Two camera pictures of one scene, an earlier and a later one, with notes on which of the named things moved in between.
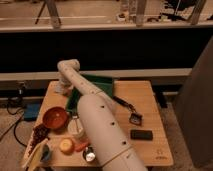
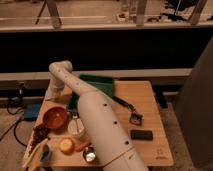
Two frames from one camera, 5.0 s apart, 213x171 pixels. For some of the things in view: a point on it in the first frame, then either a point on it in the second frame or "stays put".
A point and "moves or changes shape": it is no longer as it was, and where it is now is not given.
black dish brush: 134,117 stays put
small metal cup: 89,153 stays put
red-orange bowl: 56,119 stays put
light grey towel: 59,87 moves or changes shape
